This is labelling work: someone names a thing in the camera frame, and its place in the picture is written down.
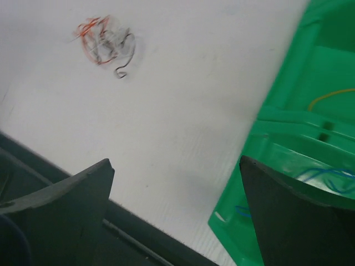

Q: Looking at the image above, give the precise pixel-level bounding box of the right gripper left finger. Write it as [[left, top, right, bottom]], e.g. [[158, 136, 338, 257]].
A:
[[1, 158, 114, 265]]

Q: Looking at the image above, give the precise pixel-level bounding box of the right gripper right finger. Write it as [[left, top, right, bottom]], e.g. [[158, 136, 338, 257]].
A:
[[239, 156, 354, 265]]

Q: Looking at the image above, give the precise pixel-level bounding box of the blue wire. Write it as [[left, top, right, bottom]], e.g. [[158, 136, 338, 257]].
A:
[[235, 167, 355, 219]]

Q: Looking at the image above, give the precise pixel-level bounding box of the yellow wire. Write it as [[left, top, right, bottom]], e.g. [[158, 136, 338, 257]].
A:
[[309, 88, 355, 111]]

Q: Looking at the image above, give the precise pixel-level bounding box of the multicolour wire bundle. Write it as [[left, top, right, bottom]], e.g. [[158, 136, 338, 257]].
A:
[[69, 15, 146, 81]]

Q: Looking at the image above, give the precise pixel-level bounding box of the green compartment tray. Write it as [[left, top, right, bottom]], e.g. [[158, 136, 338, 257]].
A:
[[209, 1, 354, 265]]

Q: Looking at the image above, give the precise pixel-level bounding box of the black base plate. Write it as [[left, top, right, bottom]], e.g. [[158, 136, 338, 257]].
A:
[[1, 135, 211, 265]]

